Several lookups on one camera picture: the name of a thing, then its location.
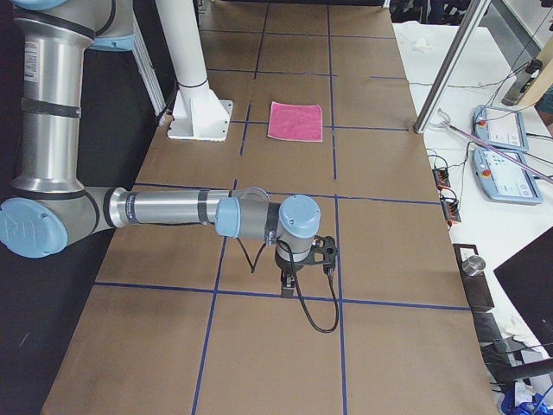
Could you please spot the upper orange black connector box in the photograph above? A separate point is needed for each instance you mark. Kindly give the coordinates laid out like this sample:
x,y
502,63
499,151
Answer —
x,y
441,177

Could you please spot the white mounting post with base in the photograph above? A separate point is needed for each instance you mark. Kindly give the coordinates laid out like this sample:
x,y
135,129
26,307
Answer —
x,y
198,113

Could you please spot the small steel cup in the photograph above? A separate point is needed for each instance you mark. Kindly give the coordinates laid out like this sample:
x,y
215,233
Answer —
x,y
473,265

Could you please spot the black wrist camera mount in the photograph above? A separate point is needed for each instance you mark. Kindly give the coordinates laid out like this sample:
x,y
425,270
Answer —
x,y
324,252

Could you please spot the pink and grey towel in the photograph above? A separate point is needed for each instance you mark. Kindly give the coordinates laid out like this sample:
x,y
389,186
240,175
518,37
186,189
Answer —
x,y
295,123

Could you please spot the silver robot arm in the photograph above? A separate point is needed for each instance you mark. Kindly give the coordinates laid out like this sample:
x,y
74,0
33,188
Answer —
x,y
51,208

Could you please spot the teach pendant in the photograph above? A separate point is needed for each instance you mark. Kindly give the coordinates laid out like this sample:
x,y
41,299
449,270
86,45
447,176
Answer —
x,y
500,127
502,180

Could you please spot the upper teach pendant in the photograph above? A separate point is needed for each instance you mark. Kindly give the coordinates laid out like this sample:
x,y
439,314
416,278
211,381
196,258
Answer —
x,y
500,127

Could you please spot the aluminium frame post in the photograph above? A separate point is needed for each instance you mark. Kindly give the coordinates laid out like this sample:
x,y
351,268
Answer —
x,y
470,22

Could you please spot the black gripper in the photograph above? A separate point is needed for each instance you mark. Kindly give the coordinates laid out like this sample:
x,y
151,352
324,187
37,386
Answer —
x,y
285,264

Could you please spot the lower teach pendant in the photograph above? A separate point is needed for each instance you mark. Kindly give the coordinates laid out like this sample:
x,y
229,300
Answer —
x,y
502,180

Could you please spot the lower orange black connector box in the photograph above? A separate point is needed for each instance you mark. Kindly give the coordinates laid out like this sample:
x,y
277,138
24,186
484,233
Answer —
x,y
450,209

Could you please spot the orange black connector box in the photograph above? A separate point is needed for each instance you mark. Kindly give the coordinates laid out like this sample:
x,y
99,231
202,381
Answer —
x,y
441,177
450,209

